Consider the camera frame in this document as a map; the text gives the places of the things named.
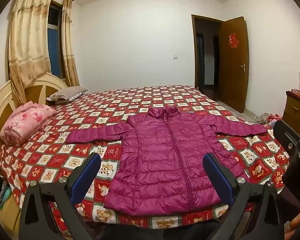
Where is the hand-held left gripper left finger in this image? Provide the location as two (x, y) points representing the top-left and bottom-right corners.
(18, 152), (102, 240)

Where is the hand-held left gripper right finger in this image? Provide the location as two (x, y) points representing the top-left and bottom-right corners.
(202, 153), (288, 240)

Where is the purple down jacket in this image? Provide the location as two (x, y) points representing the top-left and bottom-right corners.
(66, 106), (268, 217)

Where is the pile of clothes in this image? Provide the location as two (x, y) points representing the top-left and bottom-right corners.
(257, 112), (282, 127)

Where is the bed with red patterned cover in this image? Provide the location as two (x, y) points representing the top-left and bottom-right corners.
(0, 84), (290, 231)

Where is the brown wooden cabinet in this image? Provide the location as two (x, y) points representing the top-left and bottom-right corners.
(282, 91), (300, 136)

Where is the folded pink floral blanket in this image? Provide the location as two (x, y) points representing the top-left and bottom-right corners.
(0, 101), (57, 145)

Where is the teal object beside bed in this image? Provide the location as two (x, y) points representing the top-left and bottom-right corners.
(0, 180), (12, 209)

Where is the grey patterned pillow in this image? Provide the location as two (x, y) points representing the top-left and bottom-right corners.
(46, 86), (88, 103)

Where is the brown wooden door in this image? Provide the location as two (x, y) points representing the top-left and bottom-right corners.
(219, 17), (248, 114)

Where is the narrow beige floral curtain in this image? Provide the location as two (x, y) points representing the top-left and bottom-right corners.
(61, 0), (80, 87)

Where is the red paper door decoration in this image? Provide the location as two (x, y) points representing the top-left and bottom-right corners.
(227, 33), (237, 49)

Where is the window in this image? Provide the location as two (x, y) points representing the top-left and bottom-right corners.
(47, 0), (67, 79)

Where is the wide beige floral curtain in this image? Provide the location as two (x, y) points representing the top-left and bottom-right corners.
(7, 0), (53, 106)

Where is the brown door frame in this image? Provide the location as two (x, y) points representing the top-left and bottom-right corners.
(191, 14), (225, 98)

